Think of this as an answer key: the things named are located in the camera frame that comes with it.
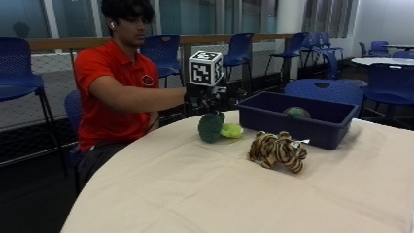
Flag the green broccoli soft toy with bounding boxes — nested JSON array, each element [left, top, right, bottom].
[[197, 111, 246, 144]]

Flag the green round soft toy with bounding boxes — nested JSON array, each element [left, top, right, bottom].
[[282, 106, 311, 119]]

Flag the striped tiger soft toy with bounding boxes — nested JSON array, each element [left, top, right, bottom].
[[247, 130, 310, 174]]

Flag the blue plastic chair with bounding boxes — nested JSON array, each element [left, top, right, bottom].
[[360, 62, 414, 121], [299, 31, 346, 62], [320, 50, 368, 87], [391, 50, 414, 60], [263, 31, 310, 78], [62, 89, 83, 195], [283, 78, 364, 109], [221, 31, 255, 85], [138, 34, 185, 89], [0, 36, 62, 153], [356, 40, 391, 59]]

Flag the white cube with black markers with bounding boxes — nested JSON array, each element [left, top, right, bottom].
[[187, 50, 225, 88]]

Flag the cream tablecloth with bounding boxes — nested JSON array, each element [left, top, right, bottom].
[[59, 109, 414, 233]]

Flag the white round table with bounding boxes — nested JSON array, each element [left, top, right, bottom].
[[348, 56, 414, 68], [380, 43, 414, 52]]

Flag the the person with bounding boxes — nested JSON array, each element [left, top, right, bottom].
[[71, 0, 189, 196]]

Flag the dark blue plastic bin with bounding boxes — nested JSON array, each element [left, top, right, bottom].
[[235, 90, 360, 151]]

